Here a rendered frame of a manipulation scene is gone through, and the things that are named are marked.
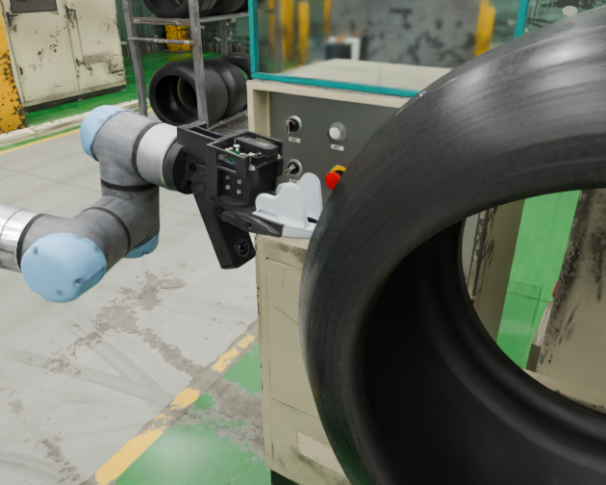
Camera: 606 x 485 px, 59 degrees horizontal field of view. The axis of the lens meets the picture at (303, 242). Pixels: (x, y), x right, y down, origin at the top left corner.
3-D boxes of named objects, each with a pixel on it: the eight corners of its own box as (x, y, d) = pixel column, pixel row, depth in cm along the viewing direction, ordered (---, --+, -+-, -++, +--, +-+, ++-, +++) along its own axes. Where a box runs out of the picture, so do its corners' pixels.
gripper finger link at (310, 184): (342, 192, 54) (268, 165, 58) (335, 242, 57) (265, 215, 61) (357, 183, 57) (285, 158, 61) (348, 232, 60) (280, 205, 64)
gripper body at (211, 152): (248, 161, 54) (161, 130, 59) (244, 234, 59) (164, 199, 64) (290, 142, 60) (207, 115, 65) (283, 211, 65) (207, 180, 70)
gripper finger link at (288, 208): (327, 202, 52) (251, 174, 56) (319, 254, 55) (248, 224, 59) (342, 192, 54) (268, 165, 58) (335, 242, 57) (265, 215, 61)
